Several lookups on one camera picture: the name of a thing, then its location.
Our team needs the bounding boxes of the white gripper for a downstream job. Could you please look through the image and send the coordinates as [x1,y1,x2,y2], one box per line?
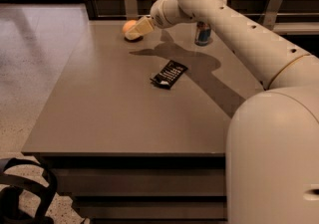
[124,0,195,41]

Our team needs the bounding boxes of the orange fruit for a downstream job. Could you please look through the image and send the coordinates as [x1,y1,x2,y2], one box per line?
[122,20,137,34]

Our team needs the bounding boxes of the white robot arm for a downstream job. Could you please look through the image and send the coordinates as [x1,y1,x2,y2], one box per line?
[124,0,319,224]

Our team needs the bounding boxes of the black snack wrapper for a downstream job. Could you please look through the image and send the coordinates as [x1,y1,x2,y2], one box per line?
[151,60,188,90]

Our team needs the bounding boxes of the blue silver energy drink can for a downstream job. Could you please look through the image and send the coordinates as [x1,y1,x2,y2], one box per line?
[194,22,211,46]

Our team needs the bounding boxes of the grey drawer cabinet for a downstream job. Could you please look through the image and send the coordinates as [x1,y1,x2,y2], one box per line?
[23,22,261,224]

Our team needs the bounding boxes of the left metal bracket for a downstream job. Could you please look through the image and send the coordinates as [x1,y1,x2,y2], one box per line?
[124,0,139,20]

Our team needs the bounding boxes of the metal bracket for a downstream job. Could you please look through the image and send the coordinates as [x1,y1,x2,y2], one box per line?
[259,0,283,30]
[124,0,139,20]

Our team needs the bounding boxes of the right metal bracket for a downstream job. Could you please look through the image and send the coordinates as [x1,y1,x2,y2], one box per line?
[259,0,283,30]

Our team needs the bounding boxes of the black bag with strap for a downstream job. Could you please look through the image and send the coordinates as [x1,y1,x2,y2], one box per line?
[0,158,57,224]

